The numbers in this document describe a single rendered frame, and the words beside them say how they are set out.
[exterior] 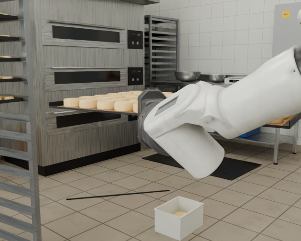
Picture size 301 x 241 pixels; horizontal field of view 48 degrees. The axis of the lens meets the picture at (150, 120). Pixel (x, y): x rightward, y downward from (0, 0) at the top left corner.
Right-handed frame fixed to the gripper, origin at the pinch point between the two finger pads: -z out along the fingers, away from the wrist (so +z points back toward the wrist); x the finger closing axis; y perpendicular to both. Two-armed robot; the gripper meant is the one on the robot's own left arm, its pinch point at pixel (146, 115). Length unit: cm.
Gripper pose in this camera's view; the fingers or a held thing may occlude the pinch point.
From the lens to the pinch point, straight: 73.9
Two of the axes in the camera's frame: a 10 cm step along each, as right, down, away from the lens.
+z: 2.4, 1.5, -9.6
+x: 0.1, -9.9, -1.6
